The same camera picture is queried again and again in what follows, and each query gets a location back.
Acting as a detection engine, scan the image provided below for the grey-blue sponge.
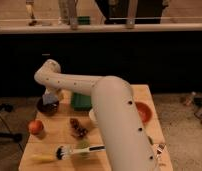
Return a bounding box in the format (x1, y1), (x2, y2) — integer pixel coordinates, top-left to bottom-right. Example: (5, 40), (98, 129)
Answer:
(42, 93), (58, 105)

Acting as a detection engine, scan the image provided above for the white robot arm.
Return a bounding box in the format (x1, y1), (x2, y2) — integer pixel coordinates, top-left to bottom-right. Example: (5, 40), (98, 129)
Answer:
(34, 59), (160, 171)

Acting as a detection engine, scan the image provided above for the orange bowl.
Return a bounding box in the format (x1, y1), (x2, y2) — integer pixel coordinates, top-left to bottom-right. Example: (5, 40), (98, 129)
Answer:
(136, 102), (152, 123)

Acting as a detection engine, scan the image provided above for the green box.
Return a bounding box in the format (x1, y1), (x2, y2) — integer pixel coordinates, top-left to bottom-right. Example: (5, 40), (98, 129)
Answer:
(71, 93), (92, 111)

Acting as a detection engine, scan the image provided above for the red tomato toy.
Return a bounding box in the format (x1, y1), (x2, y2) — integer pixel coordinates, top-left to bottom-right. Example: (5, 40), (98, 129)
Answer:
(28, 120), (44, 135)

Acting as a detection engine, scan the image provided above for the dark grapes toy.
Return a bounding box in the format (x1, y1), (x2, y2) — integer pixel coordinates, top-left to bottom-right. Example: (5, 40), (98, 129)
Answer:
(70, 118), (88, 139)

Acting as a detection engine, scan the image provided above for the green round toy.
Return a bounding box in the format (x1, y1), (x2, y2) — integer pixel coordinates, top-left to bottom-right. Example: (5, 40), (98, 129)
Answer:
(76, 139), (90, 157)

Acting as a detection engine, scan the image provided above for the black tripod stand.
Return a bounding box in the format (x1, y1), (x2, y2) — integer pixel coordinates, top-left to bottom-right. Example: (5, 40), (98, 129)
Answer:
(0, 103), (23, 143)

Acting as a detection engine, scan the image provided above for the yellow banana toy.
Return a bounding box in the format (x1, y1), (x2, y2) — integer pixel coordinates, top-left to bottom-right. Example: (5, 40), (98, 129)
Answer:
(31, 154), (56, 163)

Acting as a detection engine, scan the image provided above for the white window rail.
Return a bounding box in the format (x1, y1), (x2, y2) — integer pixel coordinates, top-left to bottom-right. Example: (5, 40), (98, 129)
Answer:
(0, 22), (202, 34)

